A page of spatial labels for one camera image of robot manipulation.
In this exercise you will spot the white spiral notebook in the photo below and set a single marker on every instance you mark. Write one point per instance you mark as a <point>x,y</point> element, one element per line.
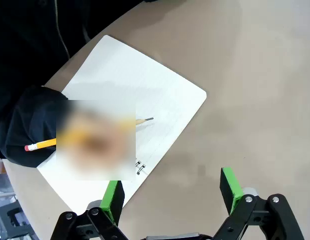
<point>134,82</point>

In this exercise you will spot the person's torso black jacket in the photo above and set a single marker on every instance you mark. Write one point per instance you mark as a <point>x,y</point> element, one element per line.
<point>32,37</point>

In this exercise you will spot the yellow pencil with pink eraser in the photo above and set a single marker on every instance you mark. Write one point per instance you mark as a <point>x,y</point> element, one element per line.
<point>44,143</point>

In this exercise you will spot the person's right forearm black sleeve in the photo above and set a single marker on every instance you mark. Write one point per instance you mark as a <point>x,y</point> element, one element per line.
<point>32,120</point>

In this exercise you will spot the person's right hand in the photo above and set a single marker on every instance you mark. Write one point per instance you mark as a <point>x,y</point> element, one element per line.
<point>99,142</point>

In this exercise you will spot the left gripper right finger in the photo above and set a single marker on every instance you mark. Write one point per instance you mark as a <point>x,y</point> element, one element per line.
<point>231,192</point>

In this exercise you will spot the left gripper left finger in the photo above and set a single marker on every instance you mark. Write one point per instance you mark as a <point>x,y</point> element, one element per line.
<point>112,200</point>

